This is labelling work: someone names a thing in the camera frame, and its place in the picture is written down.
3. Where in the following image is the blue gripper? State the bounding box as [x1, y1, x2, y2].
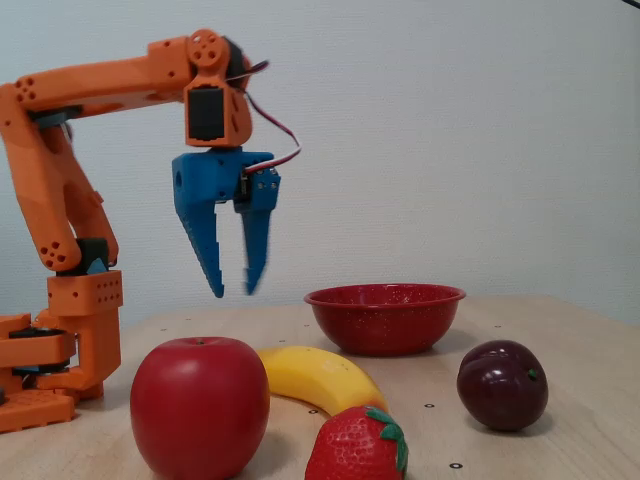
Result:
[171, 147, 282, 299]

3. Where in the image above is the yellow toy banana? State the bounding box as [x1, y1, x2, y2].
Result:
[256, 345, 390, 418]

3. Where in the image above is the red speckled bowl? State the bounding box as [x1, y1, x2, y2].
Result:
[303, 283, 467, 358]

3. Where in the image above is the red toy apple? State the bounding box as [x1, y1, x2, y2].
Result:
[129, 336, 272, 480]

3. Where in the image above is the red toy strawberry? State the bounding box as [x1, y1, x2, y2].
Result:
[304, 405, 410, 480]

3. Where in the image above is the dark purple toy plum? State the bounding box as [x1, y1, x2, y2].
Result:
[456, 340, 550, 433]

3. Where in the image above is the red white servo cable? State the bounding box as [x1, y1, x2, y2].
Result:
[224, 59, 304, 177]

